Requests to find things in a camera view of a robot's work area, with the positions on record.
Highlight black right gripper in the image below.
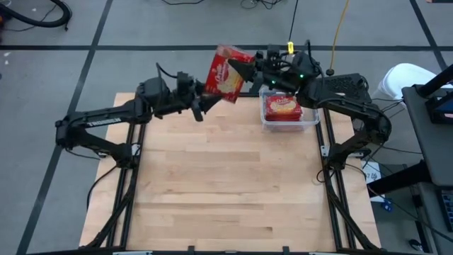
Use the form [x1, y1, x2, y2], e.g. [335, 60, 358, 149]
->
[228, 44, 299, 94]

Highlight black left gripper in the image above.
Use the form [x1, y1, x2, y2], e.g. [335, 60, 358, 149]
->
[169, 72, 223, 123]

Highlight red popcorn bag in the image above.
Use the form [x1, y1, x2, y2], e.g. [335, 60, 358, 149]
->
[203, 44, 256, 104]
[264, 94, 304, 123]

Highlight clear plastic bin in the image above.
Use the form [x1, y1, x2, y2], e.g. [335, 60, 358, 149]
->
[258, 86, 321, 134]

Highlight black computer case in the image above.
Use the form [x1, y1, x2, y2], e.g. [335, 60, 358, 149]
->
[320, 73, 373, 114]

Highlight white rounded object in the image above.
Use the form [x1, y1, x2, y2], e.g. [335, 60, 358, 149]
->
[371, 62, 453, 102]

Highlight white paper sheet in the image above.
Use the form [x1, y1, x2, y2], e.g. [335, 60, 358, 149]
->
[360, 161, 382, 185]

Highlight black beam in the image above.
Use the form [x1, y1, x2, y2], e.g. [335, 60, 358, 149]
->
[367, 161, 431, 198]

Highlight black pole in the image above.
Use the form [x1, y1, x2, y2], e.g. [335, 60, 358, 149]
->
[416, 63, 453, 98]

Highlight dark blue box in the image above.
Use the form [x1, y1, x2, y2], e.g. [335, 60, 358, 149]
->
[424, 95, 453, 125]

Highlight grey cart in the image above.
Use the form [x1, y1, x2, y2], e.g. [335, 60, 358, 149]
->
[401, 84, 453, 188]

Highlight dark keyboard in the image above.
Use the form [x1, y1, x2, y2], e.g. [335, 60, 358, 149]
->
[440, 189, 453, 233]

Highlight black metal table frame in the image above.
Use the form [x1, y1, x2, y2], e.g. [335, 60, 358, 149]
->
[84, 79, 382, 255]

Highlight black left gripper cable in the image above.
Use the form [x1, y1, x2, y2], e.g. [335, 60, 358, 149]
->
[155, 62, 179, 79]

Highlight black hanging cable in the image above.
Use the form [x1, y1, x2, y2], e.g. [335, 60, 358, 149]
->
[288, 0, 300, 43]

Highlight black cable tangle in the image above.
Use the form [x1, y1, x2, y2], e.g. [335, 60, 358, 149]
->
[240, 0, 286, 11]

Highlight thin black floor cable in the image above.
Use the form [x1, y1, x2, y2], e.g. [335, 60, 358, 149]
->
[159, 0, 206, 6]

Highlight yellow hanging cable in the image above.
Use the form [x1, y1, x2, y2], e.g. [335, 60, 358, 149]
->
[328, 0, 351, 70]

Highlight black arm base cable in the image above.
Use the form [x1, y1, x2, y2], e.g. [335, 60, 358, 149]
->
[86, 164, 120, 212]

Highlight thick black hose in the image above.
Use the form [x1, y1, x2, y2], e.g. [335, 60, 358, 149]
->
[0, 0, 73, 32]

